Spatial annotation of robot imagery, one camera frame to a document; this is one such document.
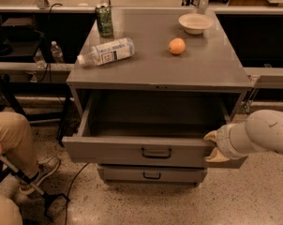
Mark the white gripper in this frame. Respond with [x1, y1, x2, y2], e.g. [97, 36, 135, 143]
[203, 123, 249, 163]

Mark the grey top drawer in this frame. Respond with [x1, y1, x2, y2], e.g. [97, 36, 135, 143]
[62, 89, 248, 170]

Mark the grey drawer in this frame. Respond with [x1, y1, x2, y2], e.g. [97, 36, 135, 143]
[62, 89, 248, 170]
[97, 164, 207, 184]

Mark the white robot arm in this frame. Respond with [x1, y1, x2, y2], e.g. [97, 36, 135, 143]
[203, 110, 283, 163]

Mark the grey bottom drawer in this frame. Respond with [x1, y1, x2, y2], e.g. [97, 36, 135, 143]
[97, 164, 207, 184]

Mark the grey metal drawer cabinet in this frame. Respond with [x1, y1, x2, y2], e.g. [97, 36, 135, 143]
[66, 7, 253, 188]

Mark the orange fruit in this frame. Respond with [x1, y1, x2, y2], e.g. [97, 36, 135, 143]
[169, 38, 186, 55]

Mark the white paper bowl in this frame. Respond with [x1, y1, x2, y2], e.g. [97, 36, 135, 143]
[178, 13, 214, 35]

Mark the clear plastic water bottle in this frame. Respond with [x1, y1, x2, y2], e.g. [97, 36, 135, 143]
[77, 37, 135, 67]

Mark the grey sneaker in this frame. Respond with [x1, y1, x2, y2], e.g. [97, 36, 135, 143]
[20, 157, 61, 195]

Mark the green soda can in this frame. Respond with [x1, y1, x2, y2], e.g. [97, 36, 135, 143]
[95, 3, 113, 37]

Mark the black grabber stick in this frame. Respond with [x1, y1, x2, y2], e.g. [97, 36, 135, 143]
[0, 156, 69, 221]

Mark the small standing water bottle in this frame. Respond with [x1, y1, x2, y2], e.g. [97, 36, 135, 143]
[51, 41, 65, 64]

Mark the person leg in khaki trousers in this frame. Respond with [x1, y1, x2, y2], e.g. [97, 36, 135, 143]
[0, 112, 39, 178]

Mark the black floor cable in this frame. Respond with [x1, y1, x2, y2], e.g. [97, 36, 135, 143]
[63, 162, 90, 225]

